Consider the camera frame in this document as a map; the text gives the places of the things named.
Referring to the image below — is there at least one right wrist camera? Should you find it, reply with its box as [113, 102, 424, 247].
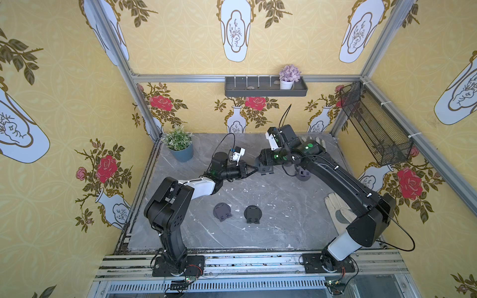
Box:
[265, 127, 282, 151]

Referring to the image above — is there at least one aluminium frame rail front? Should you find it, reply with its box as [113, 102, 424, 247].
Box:
[88, 249, 420, 298]

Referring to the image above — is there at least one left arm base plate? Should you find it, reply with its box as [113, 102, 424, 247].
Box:
[152, 255, 205, 277]

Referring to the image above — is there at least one green plant blue pot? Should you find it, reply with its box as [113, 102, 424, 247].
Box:
[161, 127, 193, 162]

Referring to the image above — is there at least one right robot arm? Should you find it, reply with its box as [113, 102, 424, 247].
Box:
[258, 125, 396, 263]

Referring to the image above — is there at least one grey wall shelf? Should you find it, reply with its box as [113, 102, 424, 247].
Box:
[224, 76, 309, 98]

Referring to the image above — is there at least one grey work glove back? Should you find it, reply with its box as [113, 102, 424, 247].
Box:
[301, 136, 326, 149]

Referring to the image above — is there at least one black wire mesh basket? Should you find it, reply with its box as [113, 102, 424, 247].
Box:
[339, 81, 414, 166]

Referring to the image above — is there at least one purple phone stand front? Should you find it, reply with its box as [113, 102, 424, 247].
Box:
[212, 202, 232, 222]

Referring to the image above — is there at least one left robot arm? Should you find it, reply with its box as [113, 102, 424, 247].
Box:
[144, 152, 258, 274]

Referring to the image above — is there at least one black phone stand front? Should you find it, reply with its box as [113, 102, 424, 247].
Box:
[243, 205, 263, 224]

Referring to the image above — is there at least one purple flower white pot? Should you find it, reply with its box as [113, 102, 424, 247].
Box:
[279, 65, 301, 90]

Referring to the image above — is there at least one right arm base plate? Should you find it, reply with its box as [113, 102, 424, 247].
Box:
[299, 252, 357, 274]

